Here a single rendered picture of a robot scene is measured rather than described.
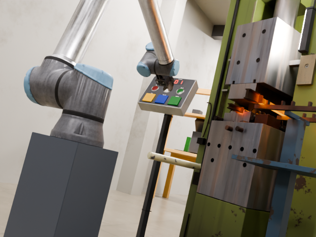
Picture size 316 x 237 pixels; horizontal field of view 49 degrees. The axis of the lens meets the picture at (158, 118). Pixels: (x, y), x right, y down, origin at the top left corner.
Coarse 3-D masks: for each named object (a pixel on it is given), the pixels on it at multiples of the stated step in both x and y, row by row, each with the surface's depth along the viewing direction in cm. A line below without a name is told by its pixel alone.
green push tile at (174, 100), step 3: (174, 96) 234; (171, 99) 233; (174, 99) 232; (177, 99) 231; (180, 99) 231; (168, 102) 232; (171, 102) 231; (174, 102) 230; (177, 102) 230; (174, 105) 229; (177, 105) 228
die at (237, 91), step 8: (232, 88) 215; (240, 88) 210; (256, 88) 201; (264, 88) 205; (232, 96) 213; (240, 96) 208; (264, 96) 206; (272, 96) 210; (280, 96) 215; (248, 104) 219; (280, 104) 215; (288, 104) 220
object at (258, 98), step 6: (246, 90) 151; (252, 90) 151; (246, 96) 150; (252, 96) 152; (258, 96) 155; (252, 102) 155; (258, 102) 155; (264, 102) 157; (270, 102) 161; (282, 114) 171
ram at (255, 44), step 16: (240, 32) 222; (256, 32) 211; (272, 32) 201; (288, 32) 209; (240, 48) 218; (256, 48) 208; (272, 48) 200; (288, 48) 209; (240, 64) 215; (256, 64) 205; (272, 64) 201; (288, 64) 210; (240, 80) 212; (256, 80) 202; (272, 80) 201; (288, 80) 211; (288, 96) 215
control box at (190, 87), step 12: (156, 84) 250; (180, 84) 242; (192, 84) 238; (156, 96) 241; (180, 96) 234; (192, 96) 239; (144, 108) 244; (156, 108) 238; (168, 108) 232; (180, 108) 226
